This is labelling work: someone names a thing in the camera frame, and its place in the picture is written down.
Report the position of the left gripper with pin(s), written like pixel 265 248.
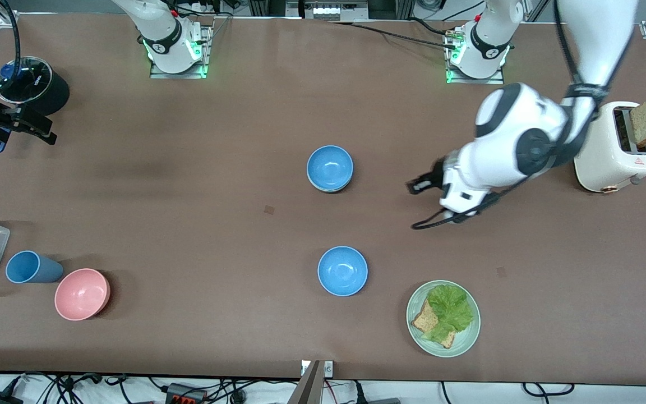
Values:
pixel 437 174

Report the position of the blue bowl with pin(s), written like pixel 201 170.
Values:
pixel 330 167
pixel 342 271

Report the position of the green bowl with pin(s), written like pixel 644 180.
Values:
pixel 330 191

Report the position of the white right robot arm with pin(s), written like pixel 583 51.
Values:
pixel 166 33

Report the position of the pink bowl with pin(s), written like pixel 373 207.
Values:
pixel 82 294

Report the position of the green lettuce leaf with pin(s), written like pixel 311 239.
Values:
pixel 452 308

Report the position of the brown bread slice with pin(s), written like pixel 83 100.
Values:
pixel 425 321

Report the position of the blue cup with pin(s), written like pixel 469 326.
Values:
pixel 34 268

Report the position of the green plate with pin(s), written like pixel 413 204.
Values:
pixel 467 339

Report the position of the cream white toaster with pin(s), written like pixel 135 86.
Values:
pixel 603 157

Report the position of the grey control box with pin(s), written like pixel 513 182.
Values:
pixel 331 10

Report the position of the grey metal beam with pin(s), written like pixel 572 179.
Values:
pixel 307 387

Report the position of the black power adapter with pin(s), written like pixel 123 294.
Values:
pixel 0 399

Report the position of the black red power strip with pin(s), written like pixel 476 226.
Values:
pixel 185 394

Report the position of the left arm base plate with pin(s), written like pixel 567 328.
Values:
pixel 491 81

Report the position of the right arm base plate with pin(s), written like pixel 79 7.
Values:
pixel 177 74

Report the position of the white metal bracket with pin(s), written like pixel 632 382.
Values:
pixel 328 368

